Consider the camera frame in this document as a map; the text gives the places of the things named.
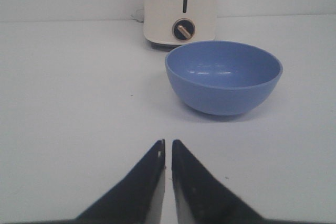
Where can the blue bowl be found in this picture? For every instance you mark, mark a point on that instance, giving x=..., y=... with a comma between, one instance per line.
x=222, y=77

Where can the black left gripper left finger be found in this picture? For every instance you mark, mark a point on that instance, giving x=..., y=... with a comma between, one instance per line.
x=139, y=196

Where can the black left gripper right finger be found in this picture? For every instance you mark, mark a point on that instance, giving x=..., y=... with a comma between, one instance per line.
x=199, y=195

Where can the white two-slot toaster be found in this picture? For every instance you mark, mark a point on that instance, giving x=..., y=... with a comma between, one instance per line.
x=177, y=22

